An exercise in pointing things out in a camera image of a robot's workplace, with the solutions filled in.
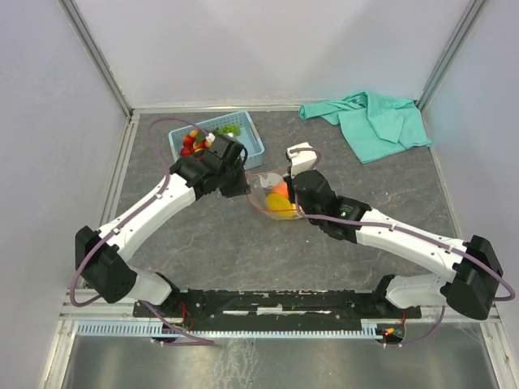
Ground yellow lemon fruit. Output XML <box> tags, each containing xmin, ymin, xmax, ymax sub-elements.
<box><xmin>278</xmin><ymin>204</ymin><xmax>301</xmax><ymax>220</ymax></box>

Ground orange peach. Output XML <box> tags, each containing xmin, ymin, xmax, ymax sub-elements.
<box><xmin>272</xmin><ymin>182</ymin><xmax>289</xmax><ymax>199</ymax></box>

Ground yellow mango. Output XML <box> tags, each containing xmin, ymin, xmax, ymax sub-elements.
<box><xmin>265</xmin><ymin>193</ymin><xmax>292</xmax><ymax>212</ymax></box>

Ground red strawberries with leaf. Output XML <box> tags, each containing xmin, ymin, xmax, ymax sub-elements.
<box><xmin>180</xmin><ymin>130</ymin><xmax>212</xmax><ymax>156</ymax></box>

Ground light blue plastic basket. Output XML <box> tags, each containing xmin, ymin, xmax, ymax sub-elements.
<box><xmin>169</xmin><ymin>110</ymin><xmax>264</xmax><ymax>170</ymax></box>

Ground green grapes bunch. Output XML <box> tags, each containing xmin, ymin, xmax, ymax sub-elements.
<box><xmin>216</xmin><ymin>124</ymin><xmax>241</xmax><ymax>136</ymax></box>

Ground clear orange zip bag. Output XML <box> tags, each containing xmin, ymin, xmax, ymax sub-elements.
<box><xmin>246</xmin><ymin>169</ymin><xmax>300</xmax><ymax>220</ymax></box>

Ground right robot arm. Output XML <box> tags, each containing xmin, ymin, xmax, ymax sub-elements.
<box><xmin>285</xmin><ymin>170</ymin><xmax>503</xmax><ymax>320</ymax></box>

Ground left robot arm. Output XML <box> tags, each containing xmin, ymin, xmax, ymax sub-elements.
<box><xmin>75</xmin><ymin>135</ymin><xmax>249</xmax><ymax>316</ymax></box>

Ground teal cloth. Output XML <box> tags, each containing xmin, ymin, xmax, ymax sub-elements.
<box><xmin>298</xmin><ymin>91</ymin><xmax>432</xmax><ymax>164</ymax></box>

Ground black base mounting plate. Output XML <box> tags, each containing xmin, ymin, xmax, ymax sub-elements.
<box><xmin>155</xmin><ymin>289</ymin><xmax>422</xmax><ymax>332</ymax></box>

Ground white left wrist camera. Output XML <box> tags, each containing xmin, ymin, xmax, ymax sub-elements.
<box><xmin>205</xmin><ymin>133</ymin><xmax>216</xmax><ymax>147</ymax></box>

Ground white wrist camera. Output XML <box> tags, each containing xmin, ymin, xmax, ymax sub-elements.
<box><xmin>286</xmin><ymin>142</ymin><xmax>317</xmax><ymax>178</ymax></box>
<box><xmin>205</xmin><ymin>133</ymin><xmax>216</xmax><ymax>147</ymax></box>

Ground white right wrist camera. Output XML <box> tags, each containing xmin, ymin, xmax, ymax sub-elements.
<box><xmin>286</xmin><ymin>142</ymin><xmax>317</xmax><ymax>178</ymax></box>

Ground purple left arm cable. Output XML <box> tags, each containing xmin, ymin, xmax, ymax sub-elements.
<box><xmin>69</xmin><ymin>118</ymin><xmax>214</xmax><ymax>348</ymax></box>

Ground light blue cable duct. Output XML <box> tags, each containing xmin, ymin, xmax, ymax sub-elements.
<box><xmin>76</xmin><ymin>320</ymin><xmax>385</xmax><ymax>340</ymax></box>

